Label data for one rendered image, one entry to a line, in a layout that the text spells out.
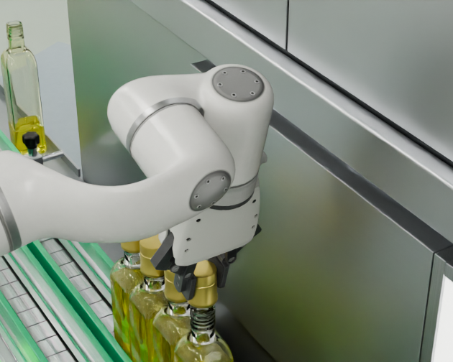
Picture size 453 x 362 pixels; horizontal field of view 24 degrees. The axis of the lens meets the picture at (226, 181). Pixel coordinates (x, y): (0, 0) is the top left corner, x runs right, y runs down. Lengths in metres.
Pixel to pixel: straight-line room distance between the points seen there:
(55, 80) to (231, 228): 1.51
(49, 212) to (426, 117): 0.37
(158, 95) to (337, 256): 0.32
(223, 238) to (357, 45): 0.24
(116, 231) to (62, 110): 1.54
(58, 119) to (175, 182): 1.51
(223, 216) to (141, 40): 0.51
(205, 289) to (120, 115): 0.29
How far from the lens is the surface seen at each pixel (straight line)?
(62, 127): 2.37
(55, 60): 2.67
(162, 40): 1.47
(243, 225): 1.11
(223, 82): 0.98
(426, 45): 0.99
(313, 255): 1.20
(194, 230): 1.07
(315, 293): 1.23
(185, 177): 0.90
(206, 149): 0.91
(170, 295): 1.26
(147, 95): 0.95
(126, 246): 1.34
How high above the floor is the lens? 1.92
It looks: 33 degrees down
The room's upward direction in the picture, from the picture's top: straight up
